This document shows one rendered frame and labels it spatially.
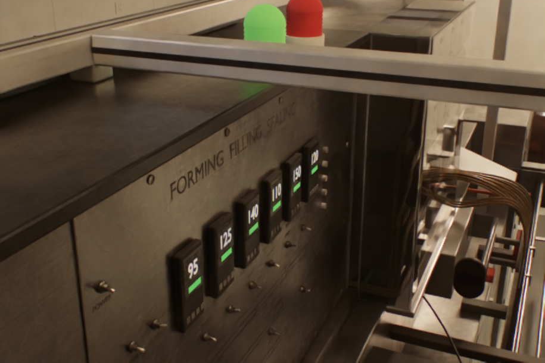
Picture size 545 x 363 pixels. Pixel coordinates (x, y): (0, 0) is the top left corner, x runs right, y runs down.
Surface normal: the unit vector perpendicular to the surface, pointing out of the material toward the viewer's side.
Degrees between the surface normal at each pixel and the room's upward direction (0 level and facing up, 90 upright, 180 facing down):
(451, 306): 0
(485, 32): 90
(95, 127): 0
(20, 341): 90
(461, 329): 0
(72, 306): 90
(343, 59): 90
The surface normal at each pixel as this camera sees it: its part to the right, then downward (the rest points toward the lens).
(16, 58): 0.92, 0.14
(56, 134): 0.00, -0.94
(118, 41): -0.40, 0.32
